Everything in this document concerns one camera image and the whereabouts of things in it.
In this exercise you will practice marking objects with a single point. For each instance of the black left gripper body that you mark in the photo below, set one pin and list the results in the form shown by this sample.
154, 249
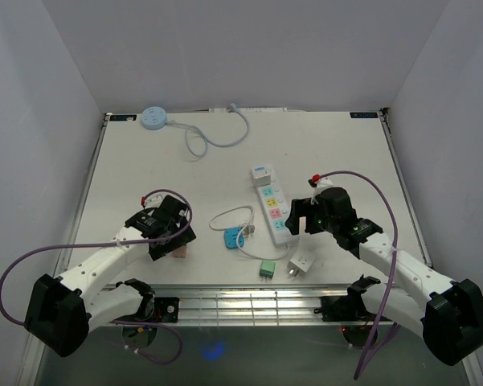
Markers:
174, 228

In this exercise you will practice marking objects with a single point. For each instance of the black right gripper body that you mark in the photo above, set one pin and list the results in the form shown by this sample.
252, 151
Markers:
317, 219

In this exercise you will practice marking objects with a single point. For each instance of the pink small plug adapter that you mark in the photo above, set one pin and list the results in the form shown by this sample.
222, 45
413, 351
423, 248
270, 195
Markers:
180, 252

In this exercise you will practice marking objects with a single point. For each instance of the white square charger plug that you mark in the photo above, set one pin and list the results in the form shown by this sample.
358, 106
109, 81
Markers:
261, 175

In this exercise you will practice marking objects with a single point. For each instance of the white multicolour power strip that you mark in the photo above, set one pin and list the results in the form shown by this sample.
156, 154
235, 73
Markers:
275, 208

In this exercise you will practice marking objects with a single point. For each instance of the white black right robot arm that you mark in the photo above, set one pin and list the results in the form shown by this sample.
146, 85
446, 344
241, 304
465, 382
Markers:
446, 314

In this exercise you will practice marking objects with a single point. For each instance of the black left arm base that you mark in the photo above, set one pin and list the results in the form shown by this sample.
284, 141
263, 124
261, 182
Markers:
152, 308

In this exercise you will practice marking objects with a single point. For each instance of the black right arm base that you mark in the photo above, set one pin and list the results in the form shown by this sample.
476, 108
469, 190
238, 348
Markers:
350, 308

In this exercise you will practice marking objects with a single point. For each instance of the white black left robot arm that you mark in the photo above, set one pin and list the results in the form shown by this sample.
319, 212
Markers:
63, 310

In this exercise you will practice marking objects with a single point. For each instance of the green small plug adapter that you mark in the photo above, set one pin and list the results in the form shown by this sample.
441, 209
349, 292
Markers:
267, 269

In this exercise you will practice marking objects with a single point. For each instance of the white cube socket adapter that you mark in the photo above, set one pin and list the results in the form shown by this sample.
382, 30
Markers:
300, 264

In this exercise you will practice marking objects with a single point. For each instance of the black corner label right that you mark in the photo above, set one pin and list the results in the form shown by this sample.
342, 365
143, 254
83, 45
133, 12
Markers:
364, 115

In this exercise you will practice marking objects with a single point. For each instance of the black corner label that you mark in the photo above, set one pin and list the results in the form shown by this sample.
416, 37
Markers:
364, 115
123, 117

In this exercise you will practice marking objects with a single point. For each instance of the round light blue socket hub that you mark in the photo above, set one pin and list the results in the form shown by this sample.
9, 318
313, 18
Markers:
154, 118

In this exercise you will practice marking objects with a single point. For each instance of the black corner label left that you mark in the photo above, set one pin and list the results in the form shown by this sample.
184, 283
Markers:
123, 117

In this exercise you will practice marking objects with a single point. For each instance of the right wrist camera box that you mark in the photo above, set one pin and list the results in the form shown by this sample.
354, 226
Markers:
319, 184

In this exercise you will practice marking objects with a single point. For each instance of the blue cable winder clip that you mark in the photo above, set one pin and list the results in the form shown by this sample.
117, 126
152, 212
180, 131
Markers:
233, 238

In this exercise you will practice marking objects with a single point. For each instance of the aluminium frame rail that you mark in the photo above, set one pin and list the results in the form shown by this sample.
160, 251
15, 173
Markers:
253, 307

